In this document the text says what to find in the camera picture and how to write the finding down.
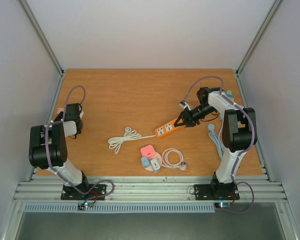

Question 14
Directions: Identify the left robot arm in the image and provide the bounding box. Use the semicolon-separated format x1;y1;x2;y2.
28;103;91;199

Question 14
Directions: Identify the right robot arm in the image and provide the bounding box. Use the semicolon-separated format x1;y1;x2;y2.
173;87;257;199

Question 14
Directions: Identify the teal plug on yellow socket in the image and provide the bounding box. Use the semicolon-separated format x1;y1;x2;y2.
226;90;234;98

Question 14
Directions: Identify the round pink socket base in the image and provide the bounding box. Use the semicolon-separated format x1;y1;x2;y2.
141;152;163;173

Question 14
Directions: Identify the coral pink plug adapter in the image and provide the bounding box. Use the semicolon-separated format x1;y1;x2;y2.
140;145;156;158

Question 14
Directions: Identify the white grey plug adapter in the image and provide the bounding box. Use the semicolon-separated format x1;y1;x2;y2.
150;158;161;173

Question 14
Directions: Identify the blue plug adapter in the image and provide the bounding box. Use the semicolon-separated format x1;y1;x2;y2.
141;156;150;168

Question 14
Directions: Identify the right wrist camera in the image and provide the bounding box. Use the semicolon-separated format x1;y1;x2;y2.
179;101;191;110

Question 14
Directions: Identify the light blue cable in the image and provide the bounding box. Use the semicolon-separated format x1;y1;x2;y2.
206;123;225;160

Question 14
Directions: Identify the pink white coiled cable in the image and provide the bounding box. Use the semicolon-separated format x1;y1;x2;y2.
160;147;189;172

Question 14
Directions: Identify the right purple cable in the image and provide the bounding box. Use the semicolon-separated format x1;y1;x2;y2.
183;75;256;214

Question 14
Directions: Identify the white power strip cable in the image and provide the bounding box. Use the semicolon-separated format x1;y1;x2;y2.
107;126;157;155

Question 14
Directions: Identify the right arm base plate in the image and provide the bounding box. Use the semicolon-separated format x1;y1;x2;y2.
194;184;240;201

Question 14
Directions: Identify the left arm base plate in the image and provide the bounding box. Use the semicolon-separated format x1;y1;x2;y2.
60;184;107;201

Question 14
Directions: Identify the grey slotted cable duct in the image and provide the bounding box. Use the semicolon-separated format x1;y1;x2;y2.
23;202;215;214

